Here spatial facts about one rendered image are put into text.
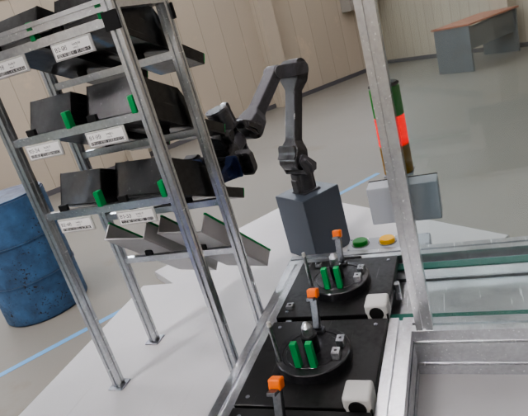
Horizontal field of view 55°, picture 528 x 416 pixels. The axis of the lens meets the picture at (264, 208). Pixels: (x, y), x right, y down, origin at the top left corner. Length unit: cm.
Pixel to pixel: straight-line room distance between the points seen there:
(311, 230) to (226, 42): 819
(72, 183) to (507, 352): 92
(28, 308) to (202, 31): 641
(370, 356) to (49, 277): 325
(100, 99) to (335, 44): 1014
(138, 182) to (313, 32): 978
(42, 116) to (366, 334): 78
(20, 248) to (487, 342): 332
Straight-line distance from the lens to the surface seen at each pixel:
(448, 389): 104
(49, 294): 401
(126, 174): 107
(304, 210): 147
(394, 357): 97
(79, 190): 114
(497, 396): 102
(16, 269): 394
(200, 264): 98
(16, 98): 828
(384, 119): 85
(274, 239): 177
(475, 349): 103
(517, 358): 104
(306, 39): 1059
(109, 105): 102
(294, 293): 119
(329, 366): 92
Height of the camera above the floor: 156
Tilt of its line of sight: 19 degrees down
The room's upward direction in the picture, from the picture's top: 16 degrees counter-clockwise
